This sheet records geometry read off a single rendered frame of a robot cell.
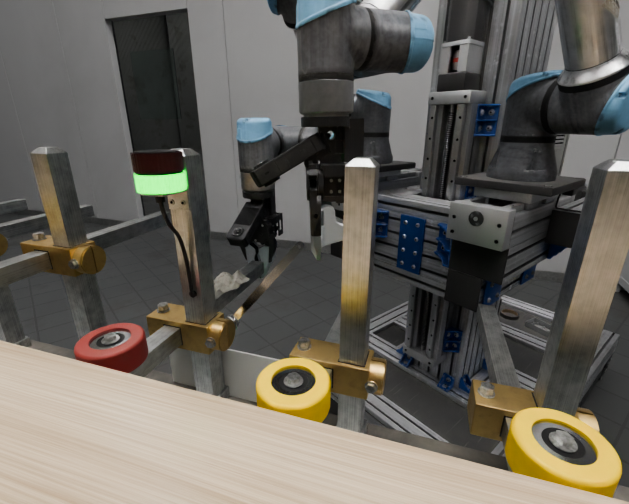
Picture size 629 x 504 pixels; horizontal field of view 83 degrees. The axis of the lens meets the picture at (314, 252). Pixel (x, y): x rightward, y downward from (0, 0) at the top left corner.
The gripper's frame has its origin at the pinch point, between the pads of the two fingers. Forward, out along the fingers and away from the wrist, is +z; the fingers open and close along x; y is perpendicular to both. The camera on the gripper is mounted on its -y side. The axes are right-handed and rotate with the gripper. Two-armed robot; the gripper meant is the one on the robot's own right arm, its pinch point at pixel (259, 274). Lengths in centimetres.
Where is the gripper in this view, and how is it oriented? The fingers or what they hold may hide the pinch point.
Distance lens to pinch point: 86.4
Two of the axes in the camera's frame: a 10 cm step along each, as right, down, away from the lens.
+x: -9.5, -1.0, 2.9
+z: 0.1, 9.3, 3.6
